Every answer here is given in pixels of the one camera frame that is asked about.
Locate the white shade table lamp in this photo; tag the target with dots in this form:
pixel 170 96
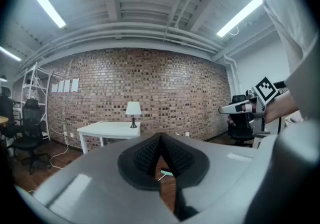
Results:
pixel 133 108

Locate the black mesh office chair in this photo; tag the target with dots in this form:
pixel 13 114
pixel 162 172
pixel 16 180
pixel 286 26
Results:
pixel 6 108
pixel 238 123
pixel 31 123

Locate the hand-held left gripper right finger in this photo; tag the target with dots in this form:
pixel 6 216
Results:
pixel 225 173

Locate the white vertical wall pipe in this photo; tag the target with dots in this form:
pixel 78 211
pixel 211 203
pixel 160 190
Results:
pixel 232 73

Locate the long ceiling tube light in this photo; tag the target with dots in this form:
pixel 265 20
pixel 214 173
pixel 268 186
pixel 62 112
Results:
pixel 240 15
pixel 10 53
pixel 46 3

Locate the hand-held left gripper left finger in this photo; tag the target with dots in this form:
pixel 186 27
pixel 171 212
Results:
pixel 95 180

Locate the black pendant lamp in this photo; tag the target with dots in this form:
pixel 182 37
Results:
pixel 3 78

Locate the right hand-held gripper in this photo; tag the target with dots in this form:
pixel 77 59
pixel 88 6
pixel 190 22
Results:
pixel 265 90

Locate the white paper sheet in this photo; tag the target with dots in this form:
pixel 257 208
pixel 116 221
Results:
pixel 54 88
pixel 60 86
pixel 75 85
pixel 66 86

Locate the white table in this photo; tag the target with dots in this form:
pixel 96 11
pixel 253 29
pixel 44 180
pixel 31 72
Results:
pixel 110 129

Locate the round wooden table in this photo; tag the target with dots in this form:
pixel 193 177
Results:
pixel 3 120

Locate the teal and white broom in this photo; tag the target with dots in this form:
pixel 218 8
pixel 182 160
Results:
pixel 167 173

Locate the person's right forearm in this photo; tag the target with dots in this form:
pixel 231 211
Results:
pixel 282 106

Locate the white metal shelf rack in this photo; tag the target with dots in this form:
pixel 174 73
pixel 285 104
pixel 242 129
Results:
pixel 37 80

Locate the dark wooden floor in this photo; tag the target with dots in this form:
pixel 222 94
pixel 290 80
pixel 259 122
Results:
pixel 73 154

